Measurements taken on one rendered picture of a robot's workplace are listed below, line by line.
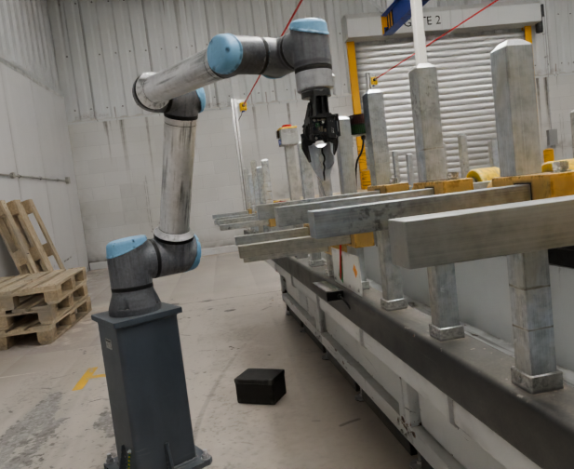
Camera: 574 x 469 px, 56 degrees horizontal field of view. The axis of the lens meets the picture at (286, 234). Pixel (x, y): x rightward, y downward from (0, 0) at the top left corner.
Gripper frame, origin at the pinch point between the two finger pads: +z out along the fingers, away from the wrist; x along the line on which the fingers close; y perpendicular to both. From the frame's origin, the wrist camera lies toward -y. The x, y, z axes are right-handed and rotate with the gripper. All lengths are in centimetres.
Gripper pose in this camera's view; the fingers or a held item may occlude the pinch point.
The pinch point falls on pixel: (323, 175)
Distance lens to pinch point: 135.0
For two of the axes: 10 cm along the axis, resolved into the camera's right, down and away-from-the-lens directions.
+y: 1.7, 0.6, -9.8
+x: 9.8, -1.3, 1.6
